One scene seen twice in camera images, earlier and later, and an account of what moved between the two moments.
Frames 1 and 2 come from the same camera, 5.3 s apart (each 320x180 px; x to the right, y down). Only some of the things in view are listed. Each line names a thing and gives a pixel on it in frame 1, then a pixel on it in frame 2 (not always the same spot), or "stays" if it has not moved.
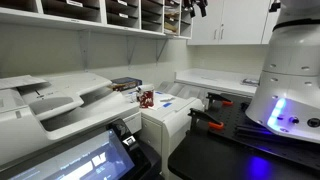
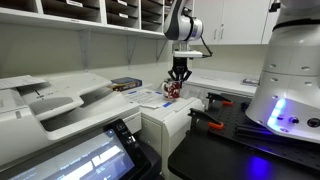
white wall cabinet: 234,22 stays
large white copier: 38,115 stays
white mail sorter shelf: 167,19 stays
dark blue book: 124,83 stays
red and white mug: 145,95 -> 171,89
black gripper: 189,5 -> 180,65
